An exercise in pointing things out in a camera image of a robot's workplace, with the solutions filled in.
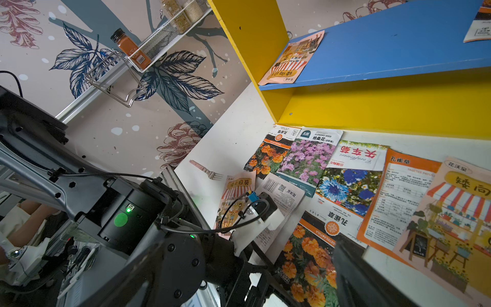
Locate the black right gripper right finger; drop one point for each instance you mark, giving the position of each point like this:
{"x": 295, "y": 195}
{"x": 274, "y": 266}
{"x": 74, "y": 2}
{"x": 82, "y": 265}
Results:
{"x": 359, "y": 284}

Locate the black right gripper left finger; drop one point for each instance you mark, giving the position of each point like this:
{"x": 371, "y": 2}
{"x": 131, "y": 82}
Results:
{"x": 146, "y": 268}

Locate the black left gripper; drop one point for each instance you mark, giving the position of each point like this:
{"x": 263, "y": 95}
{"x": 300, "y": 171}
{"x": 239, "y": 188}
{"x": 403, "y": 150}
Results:
{"x": 251, "y": 285}

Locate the white text seed bag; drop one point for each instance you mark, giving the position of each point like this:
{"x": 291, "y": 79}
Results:
{"x": 286, "y": 196}

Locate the shop picture seed bag top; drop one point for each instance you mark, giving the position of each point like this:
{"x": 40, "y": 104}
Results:
{"x": 448, "y": 236}

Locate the blue flower seed bag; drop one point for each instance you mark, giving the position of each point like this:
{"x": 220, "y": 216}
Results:
{"x": 353, "y": 175}

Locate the orange back-side seed bag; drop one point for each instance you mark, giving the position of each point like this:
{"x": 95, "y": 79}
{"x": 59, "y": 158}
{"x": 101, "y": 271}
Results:
{"x": 404, "y": 182}

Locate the purple flower seed bag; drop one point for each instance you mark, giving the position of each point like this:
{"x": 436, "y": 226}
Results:
{"x": 308, "y": 157}

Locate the pink shop seed bag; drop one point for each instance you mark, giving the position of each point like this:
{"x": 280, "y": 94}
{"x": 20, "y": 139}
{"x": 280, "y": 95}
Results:
{"x": 234, "y": 198}

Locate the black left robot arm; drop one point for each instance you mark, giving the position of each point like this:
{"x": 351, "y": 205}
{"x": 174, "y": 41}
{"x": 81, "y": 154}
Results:
{"x": 169, "y": 256}

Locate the large shop seed bag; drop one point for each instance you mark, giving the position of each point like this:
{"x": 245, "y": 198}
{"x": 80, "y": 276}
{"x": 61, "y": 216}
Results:
{"x": 293, "y": 60}

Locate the yellow wooden shelf unit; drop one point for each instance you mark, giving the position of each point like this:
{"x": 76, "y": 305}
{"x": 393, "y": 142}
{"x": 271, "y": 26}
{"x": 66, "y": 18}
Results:
{"x": 404, "y": 70}

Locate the orange spice jar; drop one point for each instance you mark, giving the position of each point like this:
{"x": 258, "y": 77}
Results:
{"x": 129, "y": 47}

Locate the beige spice jar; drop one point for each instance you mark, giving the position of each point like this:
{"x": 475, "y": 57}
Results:
{"x": 175, "y": 14}

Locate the black lid spice jar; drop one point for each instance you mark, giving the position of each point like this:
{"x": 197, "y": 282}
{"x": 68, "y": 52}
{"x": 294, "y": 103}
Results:
{"x": 193, "y": 11}

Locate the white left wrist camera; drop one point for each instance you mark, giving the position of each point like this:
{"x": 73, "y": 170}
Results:
{"x": 262, "y": 214}

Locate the pink handled fork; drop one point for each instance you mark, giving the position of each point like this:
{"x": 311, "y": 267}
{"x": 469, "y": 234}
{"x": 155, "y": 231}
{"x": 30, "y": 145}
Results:
{"x": 211, "y": 174}

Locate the white wire spice rack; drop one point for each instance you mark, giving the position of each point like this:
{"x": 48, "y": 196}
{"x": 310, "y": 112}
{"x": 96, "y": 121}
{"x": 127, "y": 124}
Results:
{"x": 166, "y": 36}

